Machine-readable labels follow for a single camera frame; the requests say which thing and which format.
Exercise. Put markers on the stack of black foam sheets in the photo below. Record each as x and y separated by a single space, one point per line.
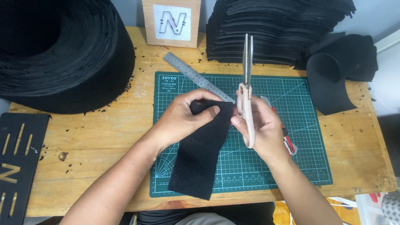
275 28

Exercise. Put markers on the person's right fingers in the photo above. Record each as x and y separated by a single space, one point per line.
242 120

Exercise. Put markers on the person's right hand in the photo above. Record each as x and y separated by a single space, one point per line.
265 128

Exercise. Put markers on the brass round knob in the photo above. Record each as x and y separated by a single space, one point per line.
63 156

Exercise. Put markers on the black foam strip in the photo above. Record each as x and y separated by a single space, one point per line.
200 153

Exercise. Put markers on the person's left hand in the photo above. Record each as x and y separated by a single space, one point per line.
179 117

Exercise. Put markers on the wooden letter template block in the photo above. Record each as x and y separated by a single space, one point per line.
172 22

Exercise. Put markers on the red utility knife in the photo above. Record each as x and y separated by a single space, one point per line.
286 134

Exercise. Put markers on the white mesh basket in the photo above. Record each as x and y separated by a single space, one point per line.
379 207

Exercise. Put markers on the steel ruler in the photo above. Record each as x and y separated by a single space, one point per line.
195 75

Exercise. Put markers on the green cutting mat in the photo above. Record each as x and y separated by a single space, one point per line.
243 134

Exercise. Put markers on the black board with letter cutouts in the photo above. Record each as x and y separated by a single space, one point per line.
17 162

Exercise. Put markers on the large black foam roll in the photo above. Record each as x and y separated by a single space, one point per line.
62 53

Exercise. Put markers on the person's dark clothing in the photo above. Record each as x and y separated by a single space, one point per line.
206 214

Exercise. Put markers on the curled black foam piece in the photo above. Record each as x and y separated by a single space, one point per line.
337 75

